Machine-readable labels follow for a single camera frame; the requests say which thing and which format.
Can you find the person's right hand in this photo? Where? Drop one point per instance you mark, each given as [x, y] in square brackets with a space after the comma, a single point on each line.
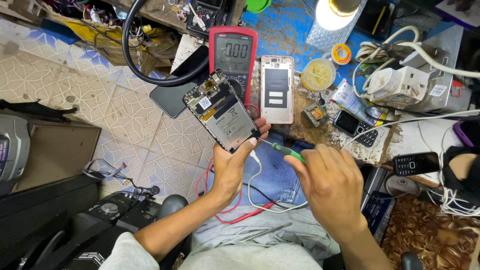
[330, 183]

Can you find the person's left hand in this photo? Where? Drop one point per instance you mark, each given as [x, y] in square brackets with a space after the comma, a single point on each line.
[229, 165]

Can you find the person's right fingers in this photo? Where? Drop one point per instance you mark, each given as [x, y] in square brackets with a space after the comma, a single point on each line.
[311, 159]

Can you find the smartphone with battery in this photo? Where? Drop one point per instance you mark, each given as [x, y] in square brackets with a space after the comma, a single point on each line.
[221, 110]

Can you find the person's blue jeans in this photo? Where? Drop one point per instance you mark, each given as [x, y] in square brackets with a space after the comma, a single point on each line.
[275, 174]

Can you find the small copper transformer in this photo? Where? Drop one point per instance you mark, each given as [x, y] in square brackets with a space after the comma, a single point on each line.
[315, 114]

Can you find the white tube with label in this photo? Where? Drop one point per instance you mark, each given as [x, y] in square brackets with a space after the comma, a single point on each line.
[354, 103]

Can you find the gold phone back cover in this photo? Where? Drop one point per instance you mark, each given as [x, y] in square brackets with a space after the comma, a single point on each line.
[277, 90]

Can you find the yellow flux jar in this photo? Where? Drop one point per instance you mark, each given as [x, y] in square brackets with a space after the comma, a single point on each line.
[318, 74]

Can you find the metal tweezers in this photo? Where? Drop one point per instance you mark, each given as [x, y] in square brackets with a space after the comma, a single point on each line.
[265, 232]

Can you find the red multimeter probe lead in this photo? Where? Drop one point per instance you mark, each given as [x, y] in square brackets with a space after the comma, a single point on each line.
[240, 213]

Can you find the black bar keypad phone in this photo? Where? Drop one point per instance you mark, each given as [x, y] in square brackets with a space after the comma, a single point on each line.
[415, 163]

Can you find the person's grey shirt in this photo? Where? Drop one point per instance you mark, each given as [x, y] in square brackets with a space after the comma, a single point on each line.
[247, 243]

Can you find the white power adapter block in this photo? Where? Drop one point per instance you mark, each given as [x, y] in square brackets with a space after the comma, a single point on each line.
[397, 84]

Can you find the red digital multimeter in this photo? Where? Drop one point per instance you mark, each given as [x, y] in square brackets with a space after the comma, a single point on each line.
[234, 56]

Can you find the lit desk lamp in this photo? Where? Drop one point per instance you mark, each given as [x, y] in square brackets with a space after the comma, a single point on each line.
[335, 18]

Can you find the black smartphone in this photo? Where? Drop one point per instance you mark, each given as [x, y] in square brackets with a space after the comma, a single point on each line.
[176, 90]

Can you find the silver metal box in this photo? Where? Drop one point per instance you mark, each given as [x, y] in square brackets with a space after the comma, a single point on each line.
[438, 71]

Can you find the green plastic lid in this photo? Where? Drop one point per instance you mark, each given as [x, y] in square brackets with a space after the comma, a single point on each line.
[257, 5]

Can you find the black tray of parts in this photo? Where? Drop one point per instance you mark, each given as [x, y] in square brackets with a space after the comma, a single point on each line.
[204, 17]

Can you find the black audio device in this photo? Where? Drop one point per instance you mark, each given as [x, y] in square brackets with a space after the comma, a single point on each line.
[108, 221]

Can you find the cluttered cardboard box of parts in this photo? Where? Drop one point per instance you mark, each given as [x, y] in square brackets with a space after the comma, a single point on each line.
[108, 30]

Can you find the brown wooden board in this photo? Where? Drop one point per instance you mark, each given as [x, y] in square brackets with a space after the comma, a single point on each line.
[56, 153]

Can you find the grey stereo speaker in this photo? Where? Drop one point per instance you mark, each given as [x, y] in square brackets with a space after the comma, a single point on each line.
[12, 150]

